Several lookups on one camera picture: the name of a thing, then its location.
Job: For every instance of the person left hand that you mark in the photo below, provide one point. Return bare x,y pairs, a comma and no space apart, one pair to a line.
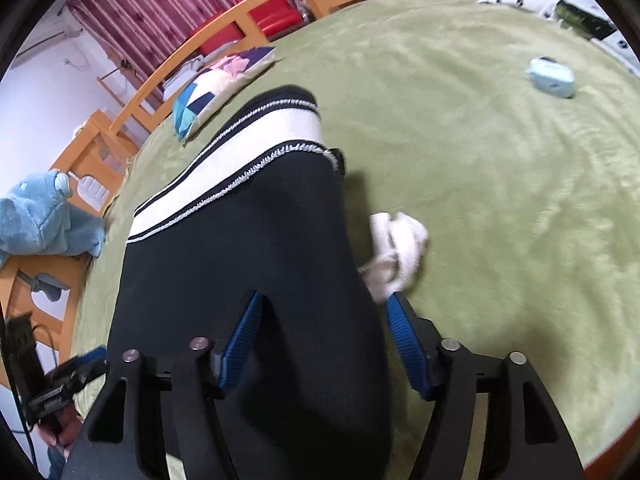
63,439

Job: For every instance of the small light blue case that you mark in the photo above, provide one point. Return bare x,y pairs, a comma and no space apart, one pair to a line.
551,77

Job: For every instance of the white black dotted pillow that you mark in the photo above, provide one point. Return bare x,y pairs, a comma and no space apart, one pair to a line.
615,45

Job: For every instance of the black track pants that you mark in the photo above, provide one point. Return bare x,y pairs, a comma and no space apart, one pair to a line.
261,207

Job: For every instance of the left red chair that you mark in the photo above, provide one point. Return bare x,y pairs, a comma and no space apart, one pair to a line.
227,35

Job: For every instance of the wooden bed frame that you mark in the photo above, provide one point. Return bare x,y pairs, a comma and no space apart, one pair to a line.
83,154

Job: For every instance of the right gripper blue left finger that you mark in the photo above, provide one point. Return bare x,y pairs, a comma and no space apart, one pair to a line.
232,349

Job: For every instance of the green fleece bed blanket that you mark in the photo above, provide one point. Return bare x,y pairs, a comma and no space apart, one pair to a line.
531,201

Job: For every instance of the light blue plush blanket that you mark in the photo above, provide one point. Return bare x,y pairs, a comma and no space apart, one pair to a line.
37,218

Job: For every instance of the maroon striped curtain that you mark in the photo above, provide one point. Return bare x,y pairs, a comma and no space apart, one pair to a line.
165,10

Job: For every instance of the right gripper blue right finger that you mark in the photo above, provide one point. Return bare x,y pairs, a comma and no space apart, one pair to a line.
416,340

